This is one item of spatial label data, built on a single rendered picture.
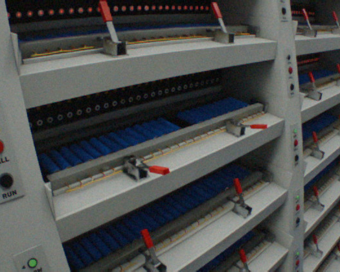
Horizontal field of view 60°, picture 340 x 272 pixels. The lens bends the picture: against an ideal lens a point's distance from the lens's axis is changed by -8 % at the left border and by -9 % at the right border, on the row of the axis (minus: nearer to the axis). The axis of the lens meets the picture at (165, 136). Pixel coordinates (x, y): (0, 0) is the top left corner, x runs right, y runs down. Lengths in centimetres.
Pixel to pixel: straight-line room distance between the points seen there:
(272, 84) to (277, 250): 47
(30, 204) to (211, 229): 42
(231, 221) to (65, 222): 41
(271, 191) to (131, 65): 54
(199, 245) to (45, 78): 44
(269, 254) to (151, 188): 52
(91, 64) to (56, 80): 6
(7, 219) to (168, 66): 34
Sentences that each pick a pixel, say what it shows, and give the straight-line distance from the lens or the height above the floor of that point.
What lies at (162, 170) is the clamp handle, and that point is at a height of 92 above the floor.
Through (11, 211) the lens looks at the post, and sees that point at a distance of 43.
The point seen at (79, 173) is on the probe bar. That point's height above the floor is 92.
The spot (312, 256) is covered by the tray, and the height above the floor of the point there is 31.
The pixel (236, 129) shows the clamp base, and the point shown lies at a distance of 69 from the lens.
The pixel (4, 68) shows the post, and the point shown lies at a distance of 41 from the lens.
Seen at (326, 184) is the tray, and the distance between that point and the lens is 136.
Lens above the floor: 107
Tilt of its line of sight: 13 degrees down
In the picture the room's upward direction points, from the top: 9 degrees counter-clockwise
